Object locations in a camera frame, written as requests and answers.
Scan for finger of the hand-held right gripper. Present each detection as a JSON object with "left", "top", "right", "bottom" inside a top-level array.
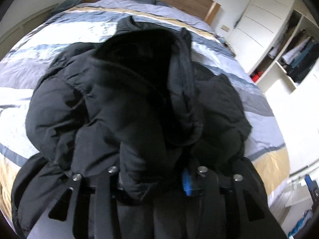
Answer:
[{"left": 304, "top": 174, "right": 319, "bottom": 206}]

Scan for black puffer jacket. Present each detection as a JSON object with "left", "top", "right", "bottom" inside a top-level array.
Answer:
[{"left": 11, "top": 15, "right": 270, "bottom": 239}]

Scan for red object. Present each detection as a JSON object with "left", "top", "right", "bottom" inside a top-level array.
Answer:
[{"left": 250, "top": 71, "right": 264, "bottom": 83}]

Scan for beige wall panelling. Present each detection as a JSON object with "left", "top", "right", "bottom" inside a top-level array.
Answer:
[{"left": 0, "top": 4, "right": 59, "bottom": 61}]

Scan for blue plastic object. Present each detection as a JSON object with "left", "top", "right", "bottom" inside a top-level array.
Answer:
[{"left": 288, "top": 209, "right": 315, "bottom": 239}]

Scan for bed with striped duvet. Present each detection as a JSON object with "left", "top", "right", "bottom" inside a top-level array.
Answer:
[{"left": 0, "top": 0, "right": 291, "bottom": 229}]

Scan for grey-blue cloth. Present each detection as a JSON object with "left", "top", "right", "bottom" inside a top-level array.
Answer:
[{"left": 51, "top": 0, "right": 83, "bottom": 14}]

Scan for white wardrobe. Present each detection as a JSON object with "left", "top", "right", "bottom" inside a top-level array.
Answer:
[{"left": 228, "top": 0, "right": 319, "bottom": 95}]

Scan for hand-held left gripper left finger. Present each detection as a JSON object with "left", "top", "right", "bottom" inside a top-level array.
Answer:
[{"left": 27, "top": 166, "right": 118, "bottom": 239}]

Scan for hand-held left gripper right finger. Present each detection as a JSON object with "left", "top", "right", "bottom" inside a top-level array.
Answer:
[{"left": 182, "top": 166, "right": 287, "bottom": 239}]

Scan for hanging clothes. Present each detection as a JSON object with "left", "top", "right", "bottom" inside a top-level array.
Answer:
[{"left": 280, "top": 29, "right": 319, "bottom": 84}]

